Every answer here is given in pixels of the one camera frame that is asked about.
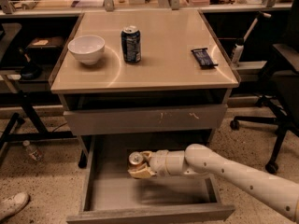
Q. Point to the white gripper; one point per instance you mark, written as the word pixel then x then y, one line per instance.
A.
pixel 159 163

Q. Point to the orange soda can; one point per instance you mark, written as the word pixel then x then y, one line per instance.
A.
pixel 136 160

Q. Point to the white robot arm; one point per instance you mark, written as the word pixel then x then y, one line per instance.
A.
pixel 280 194

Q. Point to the open middle drawer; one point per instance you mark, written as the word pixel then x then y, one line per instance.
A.
pixel 111 196

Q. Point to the closed top drawer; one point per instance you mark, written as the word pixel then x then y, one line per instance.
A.
pixel 145 120

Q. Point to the grey drawer cabinet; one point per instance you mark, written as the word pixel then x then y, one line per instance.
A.
pixel 167 75

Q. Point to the blue soda can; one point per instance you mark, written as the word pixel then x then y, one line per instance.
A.
pixel 131 44

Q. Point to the plastic water bottle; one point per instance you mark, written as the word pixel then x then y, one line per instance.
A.
pixel 32 150

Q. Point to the dark blue snack bar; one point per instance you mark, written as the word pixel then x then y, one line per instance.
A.
pixel 203 58

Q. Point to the white bowl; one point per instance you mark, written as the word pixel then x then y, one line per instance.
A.
pixel 87 49

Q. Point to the white shoe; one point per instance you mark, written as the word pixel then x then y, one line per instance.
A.
pixel 13 204

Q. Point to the black office chair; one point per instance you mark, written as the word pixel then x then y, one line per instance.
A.
pixel 280 82

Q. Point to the black joystick device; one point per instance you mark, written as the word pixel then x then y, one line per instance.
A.
pixel 30 70

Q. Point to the black box with label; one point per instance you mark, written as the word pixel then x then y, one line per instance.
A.
pixel 46 46

